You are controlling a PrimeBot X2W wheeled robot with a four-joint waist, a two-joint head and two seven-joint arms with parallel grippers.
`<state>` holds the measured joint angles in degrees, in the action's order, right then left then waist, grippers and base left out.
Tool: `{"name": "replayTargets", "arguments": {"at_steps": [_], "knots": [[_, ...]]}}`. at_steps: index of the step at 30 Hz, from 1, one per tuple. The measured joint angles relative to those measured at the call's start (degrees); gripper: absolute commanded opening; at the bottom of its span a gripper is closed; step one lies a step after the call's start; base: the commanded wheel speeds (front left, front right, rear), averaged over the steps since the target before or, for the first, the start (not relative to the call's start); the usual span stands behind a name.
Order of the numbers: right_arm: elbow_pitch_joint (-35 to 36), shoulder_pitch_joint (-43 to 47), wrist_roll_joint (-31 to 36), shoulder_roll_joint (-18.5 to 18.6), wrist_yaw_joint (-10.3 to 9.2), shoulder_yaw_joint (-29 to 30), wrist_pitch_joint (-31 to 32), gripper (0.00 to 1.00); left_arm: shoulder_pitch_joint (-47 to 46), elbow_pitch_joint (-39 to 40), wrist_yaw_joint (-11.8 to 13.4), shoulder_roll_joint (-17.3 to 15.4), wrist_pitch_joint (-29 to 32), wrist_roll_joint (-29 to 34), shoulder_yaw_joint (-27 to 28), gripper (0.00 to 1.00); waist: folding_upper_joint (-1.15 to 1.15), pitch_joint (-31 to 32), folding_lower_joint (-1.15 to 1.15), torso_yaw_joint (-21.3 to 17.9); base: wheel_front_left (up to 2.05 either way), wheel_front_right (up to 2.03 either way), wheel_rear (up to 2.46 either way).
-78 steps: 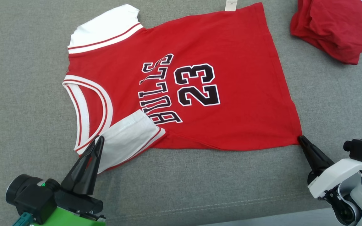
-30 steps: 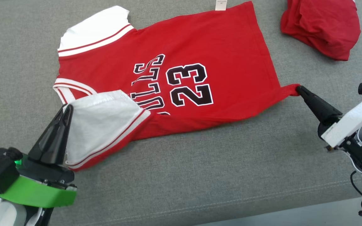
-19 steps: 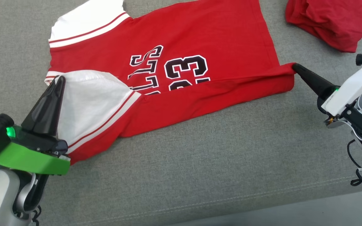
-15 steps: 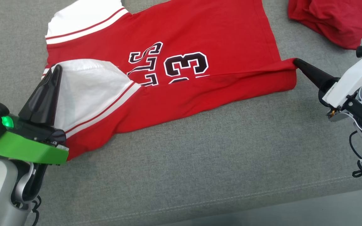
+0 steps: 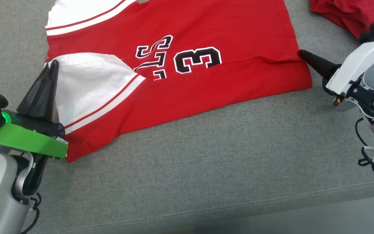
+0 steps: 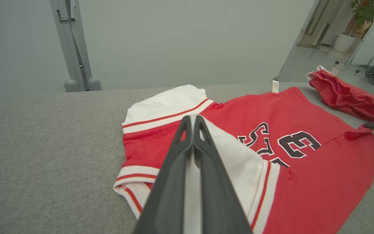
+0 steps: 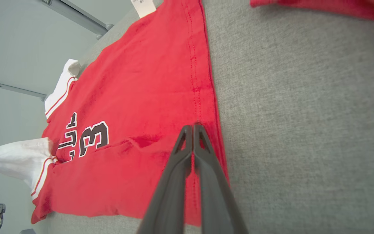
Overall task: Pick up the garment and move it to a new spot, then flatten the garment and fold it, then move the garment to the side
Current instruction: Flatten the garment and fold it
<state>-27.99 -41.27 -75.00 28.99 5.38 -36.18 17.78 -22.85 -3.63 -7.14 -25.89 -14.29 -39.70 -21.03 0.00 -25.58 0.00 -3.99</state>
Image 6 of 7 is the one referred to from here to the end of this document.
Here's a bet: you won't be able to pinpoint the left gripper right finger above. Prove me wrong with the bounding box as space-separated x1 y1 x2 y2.
193 114 252 234

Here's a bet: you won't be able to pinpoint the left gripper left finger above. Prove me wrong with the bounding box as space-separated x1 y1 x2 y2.
133 114 194 234

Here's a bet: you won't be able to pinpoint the red shorts white stripe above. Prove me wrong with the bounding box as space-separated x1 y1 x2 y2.
305 65 374 123

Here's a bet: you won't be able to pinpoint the red jersey shirt white sleeves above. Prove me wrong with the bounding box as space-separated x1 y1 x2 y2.
113 77 374 234

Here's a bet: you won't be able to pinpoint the potted plant white pot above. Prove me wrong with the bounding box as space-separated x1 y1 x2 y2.
333 0 374 53

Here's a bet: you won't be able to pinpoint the grey fabric sofa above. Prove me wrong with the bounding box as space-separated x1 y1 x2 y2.
0 82 374 234

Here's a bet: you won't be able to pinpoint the white floor cable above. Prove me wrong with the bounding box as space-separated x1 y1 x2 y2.
335 60 369 75

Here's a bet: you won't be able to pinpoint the grey door frame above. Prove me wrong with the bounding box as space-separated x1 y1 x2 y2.
297 0 331 49

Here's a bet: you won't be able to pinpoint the grey metal stand post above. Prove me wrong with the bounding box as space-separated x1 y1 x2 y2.
50 0 101 92

